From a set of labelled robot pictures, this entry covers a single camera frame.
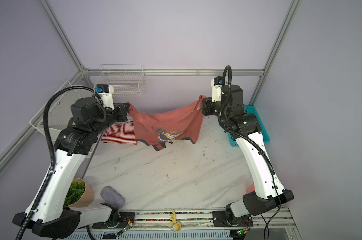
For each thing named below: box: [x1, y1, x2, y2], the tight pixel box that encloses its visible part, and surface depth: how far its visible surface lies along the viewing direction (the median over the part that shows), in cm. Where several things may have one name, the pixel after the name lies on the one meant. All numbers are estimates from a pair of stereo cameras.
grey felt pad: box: [100, 185, 126, 209], surface depth 81 cm
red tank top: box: [128, 95, 207, 151], surface depth 73 cm
